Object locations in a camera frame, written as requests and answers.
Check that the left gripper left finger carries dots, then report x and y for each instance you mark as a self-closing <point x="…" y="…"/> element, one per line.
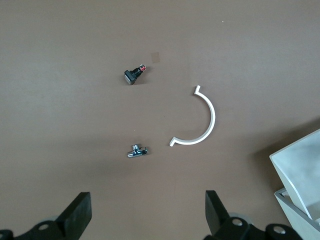
<point x="75" y="217"/>

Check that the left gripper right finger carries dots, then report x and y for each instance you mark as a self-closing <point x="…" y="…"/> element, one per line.
<point x="217" y="220"/>

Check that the white plastic bin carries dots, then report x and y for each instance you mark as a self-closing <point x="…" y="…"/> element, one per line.
<point x="300" y="162"/>

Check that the white drawer cabinet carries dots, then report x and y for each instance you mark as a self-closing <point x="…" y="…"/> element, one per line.
<point x="290" y="215"/>

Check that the black square push button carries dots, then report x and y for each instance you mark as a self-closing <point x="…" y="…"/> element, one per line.
<point x="130" y="77"/>

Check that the brown tape patch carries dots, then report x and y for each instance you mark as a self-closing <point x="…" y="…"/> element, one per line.
<point x="155" y="57"/>

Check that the white semicircular bracket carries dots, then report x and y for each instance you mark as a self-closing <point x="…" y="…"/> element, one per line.
<point x="212" y="116"/>

